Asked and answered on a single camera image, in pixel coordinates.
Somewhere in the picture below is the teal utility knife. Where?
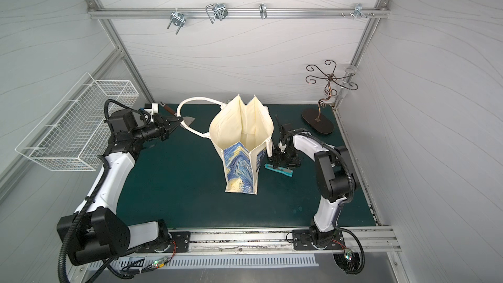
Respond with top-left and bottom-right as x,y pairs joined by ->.
265,164 -> 293,177

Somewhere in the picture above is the cream canvas tote bag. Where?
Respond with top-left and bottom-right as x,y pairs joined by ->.
176,95 -> 275,195

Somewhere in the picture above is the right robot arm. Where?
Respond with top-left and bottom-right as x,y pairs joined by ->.
265,124 -> 365,275

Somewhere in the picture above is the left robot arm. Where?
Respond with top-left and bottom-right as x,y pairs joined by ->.
56,99 -> 185,282

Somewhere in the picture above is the copper jewelry stand black base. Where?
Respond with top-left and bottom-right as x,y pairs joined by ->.
301,60 -> 358,135

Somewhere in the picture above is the aluminium crossbar with hooks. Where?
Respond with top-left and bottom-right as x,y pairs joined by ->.
85,0 -> 390,31

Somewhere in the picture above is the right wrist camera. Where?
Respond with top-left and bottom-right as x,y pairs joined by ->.
278,141 -> 286,153

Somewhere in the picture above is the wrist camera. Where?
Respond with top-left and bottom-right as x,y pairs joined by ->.
144,103 -> 159,115
278,141 -> 286,153

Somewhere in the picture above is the metal spatula brown handle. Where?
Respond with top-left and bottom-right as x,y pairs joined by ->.
158,101 -> 196,126

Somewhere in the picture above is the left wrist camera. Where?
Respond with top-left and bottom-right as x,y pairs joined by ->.
144,103 -> 159,115

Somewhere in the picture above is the white wire basket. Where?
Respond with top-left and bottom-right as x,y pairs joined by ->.
14,73 -> 139,172

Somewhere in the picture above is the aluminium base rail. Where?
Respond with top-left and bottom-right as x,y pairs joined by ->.
170,226 -> 402,255

